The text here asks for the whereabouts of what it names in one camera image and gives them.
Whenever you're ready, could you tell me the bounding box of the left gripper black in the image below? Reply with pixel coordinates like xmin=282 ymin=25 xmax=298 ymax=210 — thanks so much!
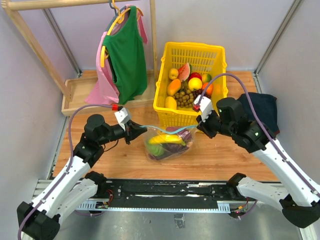
xmin=98 ymin=119 xmax=148 ymax=145

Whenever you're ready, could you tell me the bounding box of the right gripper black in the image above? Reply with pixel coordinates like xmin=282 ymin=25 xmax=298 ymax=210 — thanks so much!
xmin=196 ymin=107 xmax=235 ymax=139

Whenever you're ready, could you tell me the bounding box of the green cabbage toy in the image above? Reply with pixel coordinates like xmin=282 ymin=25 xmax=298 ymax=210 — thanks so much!
xmin=146 ymin=144 xmax=165 ymax=157

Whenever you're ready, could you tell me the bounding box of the clear zip top bag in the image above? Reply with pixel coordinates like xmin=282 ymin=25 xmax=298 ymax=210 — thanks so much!
xmin=142 ymin=125 xmax=197 ymax=161

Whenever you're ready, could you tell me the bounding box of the yellow banana toy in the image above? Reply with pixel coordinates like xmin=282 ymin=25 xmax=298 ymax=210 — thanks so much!
xmin=148 ymin=134 xmax=186 ymax=146

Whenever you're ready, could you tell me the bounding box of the purple eggplant toy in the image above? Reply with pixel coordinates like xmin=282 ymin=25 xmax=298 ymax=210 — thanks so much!
xmin=152 ymin=128 xmax=194 ymax=161

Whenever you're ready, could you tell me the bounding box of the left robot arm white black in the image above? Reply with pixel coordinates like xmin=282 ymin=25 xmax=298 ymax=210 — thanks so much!
xmin=17 ymin=108 xmax=147 ymax=240

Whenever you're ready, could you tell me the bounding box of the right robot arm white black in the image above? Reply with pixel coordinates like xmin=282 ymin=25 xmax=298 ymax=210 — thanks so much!
xmin=193 ymin=95 xmax=320 ymax=229

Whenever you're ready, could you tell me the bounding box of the green tank top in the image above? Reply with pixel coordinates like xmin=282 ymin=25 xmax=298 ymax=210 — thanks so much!
xmin=102 ymin=5 xmax=148 ymax=105

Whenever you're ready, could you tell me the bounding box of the orange fruit toy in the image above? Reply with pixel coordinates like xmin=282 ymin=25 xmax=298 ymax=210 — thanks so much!
xmin=202 ymin=82 xmax=214 ymax=99

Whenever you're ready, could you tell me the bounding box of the green grape bunch toy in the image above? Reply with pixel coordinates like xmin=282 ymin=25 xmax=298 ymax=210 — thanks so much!
xmin=173 ymin=89 xmax=196 ymax=108

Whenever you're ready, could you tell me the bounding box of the yellow lemon toy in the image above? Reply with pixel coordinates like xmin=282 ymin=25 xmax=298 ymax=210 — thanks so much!
xmin=164 ymin=96 xmax=177 ymax=110

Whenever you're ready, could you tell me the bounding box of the green red mango toy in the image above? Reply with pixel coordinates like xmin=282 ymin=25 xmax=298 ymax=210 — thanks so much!
xmin=201 ymin=73 xmax=212 ymax=84

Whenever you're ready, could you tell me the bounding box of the pink shirt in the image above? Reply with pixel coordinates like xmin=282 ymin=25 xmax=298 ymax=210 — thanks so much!
xmin=84 ymin=12 xmax=148 ymax=105

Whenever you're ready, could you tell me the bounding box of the orange mango toy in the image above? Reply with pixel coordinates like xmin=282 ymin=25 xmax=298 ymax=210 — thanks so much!
xmin=167 ymin=78 xmax=182 ymax=97

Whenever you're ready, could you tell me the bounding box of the dark navy cloth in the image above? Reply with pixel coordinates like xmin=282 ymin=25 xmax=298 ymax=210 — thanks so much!
xmin=237 ymin=92 xmax=280 ymax=135

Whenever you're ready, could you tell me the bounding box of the watermelon slice toy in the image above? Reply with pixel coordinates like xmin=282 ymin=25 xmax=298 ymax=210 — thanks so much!
xmin=177 ymin=62 xmax=192 ymax=82

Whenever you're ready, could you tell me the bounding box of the yellow peach toy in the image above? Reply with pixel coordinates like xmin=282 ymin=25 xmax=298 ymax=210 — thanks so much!
xmin=168 ymin=68 xmax=179 ymax=80

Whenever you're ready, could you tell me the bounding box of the yellow plastic basket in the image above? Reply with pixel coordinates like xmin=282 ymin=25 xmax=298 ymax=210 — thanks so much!
xmin=153 ymin=42 xmax=228 ymax=127

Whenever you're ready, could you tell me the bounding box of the wooden clothes rack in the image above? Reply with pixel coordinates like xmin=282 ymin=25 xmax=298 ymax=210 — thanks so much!
xmin=1 ymin=0 xmax=158 ymax=117

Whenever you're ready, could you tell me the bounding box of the yellow clothes hanger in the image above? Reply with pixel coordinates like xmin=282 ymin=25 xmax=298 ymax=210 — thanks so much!
xmin=100 ymin=0 xmax=145 ymax=68

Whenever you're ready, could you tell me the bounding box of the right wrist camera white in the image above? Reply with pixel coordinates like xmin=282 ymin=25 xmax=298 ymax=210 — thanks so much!
xmin=193 ymin=94 xmax=214 ymax=123

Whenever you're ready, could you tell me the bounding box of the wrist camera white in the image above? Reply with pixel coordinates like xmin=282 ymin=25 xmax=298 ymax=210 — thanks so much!
xmin=114 ymin=106 xmax=132 ymax=131
xmin=193 ymin=94 xmax=214 ymax=123

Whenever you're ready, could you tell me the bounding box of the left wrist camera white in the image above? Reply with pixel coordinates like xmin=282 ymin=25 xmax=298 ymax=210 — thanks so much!
xmin=114 ymin=106 xmax=132 ymax=131

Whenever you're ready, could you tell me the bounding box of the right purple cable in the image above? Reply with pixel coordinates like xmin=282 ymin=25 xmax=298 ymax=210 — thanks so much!
xmin=199 ymin=73 xmax=320 ymax=218

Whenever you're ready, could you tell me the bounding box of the purple cable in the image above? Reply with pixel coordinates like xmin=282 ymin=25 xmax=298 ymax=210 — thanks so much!
xmin=16 ymin=103 xmax=118 ymax=240
xmin=199 ymin=73 xmax=320 ymax=218

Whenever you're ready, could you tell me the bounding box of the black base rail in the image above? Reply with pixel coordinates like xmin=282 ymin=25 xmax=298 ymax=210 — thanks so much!
xmin=77 ymin=179 xmax=247 ymax=214

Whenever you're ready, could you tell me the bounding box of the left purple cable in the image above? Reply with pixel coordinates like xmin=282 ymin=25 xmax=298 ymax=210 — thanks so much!
xmin=16 ymin=103 xmax=118 ymax=240

